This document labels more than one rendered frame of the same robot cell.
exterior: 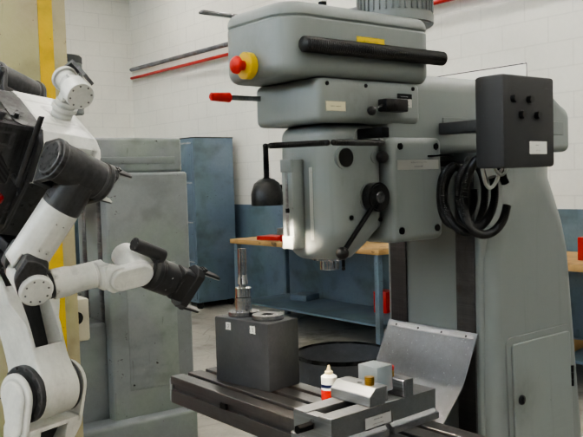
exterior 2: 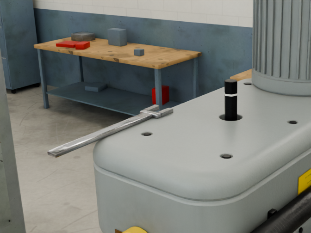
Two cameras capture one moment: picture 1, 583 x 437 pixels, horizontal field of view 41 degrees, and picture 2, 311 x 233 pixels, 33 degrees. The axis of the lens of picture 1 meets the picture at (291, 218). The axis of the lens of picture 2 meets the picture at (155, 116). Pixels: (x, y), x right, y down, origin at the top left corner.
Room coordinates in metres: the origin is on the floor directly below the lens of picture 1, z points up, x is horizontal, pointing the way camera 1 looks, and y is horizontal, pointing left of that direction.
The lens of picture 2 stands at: (1.13, 0.15, 2.17)
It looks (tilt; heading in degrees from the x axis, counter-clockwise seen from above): 19 degrees down; 351
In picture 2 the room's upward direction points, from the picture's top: 3 degrees counter-clockwise
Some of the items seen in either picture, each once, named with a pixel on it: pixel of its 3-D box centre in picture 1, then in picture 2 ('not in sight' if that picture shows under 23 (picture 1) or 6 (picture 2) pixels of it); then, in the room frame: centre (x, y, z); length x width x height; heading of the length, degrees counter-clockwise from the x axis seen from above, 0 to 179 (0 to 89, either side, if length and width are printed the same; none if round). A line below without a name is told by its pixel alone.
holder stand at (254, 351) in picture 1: (256, 347); not in sight; (2.21, 0.11, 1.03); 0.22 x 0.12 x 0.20; 46
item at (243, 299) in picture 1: (243, 300); not in sight; (2.25, 0.15, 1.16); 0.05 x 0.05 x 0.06
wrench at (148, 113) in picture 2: (243, 17); (113, 128); (1.90, 0.10, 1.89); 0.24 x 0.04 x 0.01; 130
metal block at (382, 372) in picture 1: (375, 376); not in sight; (1.80, -0.18, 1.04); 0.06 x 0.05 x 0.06; 41
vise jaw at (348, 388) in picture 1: (358, 391); not in sight; (1.76, -0.14, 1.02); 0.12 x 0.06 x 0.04; 41
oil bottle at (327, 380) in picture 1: (329, 387); not in sight; (1.93, -0.08, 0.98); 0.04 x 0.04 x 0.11
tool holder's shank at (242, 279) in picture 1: (242, 267); not in sight; (2.25, 0.15, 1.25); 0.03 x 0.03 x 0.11
